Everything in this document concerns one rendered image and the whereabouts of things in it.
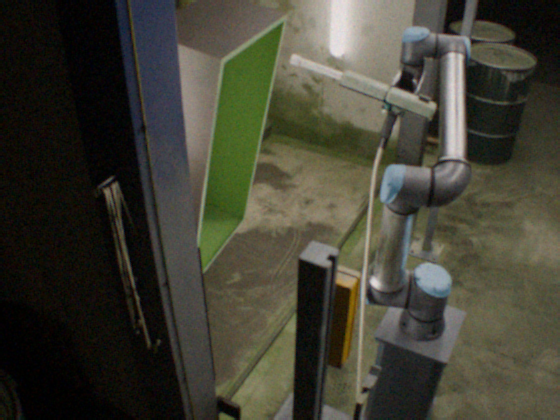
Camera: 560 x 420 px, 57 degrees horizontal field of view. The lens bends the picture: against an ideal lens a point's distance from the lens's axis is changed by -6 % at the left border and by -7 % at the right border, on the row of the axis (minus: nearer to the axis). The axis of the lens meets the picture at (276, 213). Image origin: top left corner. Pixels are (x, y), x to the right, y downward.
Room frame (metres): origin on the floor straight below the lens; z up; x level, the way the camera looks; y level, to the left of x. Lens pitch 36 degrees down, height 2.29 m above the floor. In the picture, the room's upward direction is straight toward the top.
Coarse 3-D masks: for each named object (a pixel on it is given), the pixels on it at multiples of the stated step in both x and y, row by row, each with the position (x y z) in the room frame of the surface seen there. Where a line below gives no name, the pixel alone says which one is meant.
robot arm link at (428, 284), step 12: (420, 276) 1.48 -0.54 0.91; (432, 276) 1.48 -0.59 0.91; (444, 276) 1.49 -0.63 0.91; (408, 288) 1.46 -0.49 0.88; (420, 288) 1.44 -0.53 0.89; (432, 288) 1.42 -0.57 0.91; (444, 288) 1.43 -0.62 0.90; (408, 300) 1.43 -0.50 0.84; (420, 300) 1.43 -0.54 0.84; (432, 300) 1.41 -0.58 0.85; (444, 300) 1.43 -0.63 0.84; (420, 312) 1.43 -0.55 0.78; (432, 312) 1.41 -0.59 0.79
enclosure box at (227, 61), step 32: (224, 0) 2.36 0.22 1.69; (192, 32) 1.97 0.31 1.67; (224, 32) 2.02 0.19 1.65; (256, 32) 2.07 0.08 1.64; (192, 64) 1.83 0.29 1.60; (224, 64) 2.46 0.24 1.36; (256, 64) 2.40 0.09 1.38; (192, 96) 1.84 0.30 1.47; (224, 96) 2.47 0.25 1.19; (256, 96) 2.40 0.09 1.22; (192, 128) 1.84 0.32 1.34; (224, 128) 2.47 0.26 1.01; (256, 128) 2.40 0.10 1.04; (192, 160) 1.85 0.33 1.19; (224, 160) 2.48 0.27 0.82; (256, 160) 2.40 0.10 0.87; (192, 192) 1.86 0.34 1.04; (224, 192) 2.48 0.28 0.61; (224, 224) 2.37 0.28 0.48
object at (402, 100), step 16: (304, 64) 1.67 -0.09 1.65; (320, 64) 1.67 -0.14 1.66; (352, 80) 1.59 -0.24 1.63; (368, 80) 1.59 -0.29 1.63; (368, 96) 1.57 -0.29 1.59; (384, 96) 1.55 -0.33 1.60; (400, 96) 1.53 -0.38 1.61; (416, 96) 1.55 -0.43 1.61; (416, 112) 1.51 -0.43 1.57; (432, 112) 1.49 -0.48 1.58; (384, 128) 1.56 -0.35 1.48; (384, 144) 1.56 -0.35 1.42
